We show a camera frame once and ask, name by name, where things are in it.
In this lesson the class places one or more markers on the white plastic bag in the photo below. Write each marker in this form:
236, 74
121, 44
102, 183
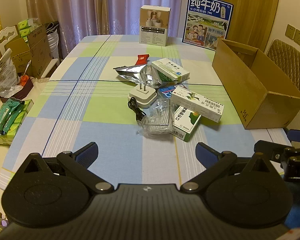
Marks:
3, 72

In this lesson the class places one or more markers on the beige wall socket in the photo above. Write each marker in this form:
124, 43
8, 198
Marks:
299, 37
290, 31

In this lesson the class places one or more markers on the blue illustrated milk carton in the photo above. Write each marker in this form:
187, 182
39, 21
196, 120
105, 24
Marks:
207, 20

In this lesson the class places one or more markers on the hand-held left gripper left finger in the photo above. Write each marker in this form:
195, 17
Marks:
88, 153

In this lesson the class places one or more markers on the quilted beige chair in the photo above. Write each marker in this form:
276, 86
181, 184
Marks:
290, 57

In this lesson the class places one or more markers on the stack of green tissue packs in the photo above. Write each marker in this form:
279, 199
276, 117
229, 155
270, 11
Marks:
20, 120

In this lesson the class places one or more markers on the red snack packet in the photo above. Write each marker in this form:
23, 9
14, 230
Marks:
141, 59

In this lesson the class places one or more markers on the green tissue packs in carton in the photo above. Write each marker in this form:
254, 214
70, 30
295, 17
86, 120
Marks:
25, 26

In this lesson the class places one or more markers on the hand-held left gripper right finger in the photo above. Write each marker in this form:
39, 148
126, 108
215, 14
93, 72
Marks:
205, 155

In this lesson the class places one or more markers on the wooden door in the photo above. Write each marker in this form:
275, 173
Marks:
250, 7

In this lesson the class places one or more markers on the white carved board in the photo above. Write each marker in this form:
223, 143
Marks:
6, 36

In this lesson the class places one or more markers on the beige patterned curtain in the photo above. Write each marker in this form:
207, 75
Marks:
40, 2

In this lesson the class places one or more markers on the beige product box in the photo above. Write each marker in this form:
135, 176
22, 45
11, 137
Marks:
153, 27

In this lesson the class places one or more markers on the clear plastic package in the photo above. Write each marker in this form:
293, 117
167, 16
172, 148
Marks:
155, 122

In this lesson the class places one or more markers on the metal spoon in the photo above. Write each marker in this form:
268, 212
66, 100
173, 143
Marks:
27, 67

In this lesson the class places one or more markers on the silver foil bag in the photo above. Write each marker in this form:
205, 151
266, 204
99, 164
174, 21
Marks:
137, 72

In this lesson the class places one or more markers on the white medicine box bird print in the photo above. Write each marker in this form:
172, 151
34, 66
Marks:
197, 103

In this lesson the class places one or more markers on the white bucket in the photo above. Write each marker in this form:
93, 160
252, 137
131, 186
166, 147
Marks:
52, 42

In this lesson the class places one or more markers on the dark red box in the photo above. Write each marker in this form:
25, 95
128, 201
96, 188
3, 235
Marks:
20, 90

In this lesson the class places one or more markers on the small blue tin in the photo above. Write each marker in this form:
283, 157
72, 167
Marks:
165, 91

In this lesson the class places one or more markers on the purple sheer curtain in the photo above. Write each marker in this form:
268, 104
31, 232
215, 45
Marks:
130, 5

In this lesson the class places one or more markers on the brown cardboard box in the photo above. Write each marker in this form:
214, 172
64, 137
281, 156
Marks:
240, 80

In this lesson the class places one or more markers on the white plug adapter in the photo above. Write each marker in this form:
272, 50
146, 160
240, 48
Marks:
142, 97

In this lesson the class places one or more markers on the dark green packets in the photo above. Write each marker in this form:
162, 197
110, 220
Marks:
5, 116

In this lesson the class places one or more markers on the open cardboard carton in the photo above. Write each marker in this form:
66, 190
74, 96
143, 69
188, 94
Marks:
37, 52

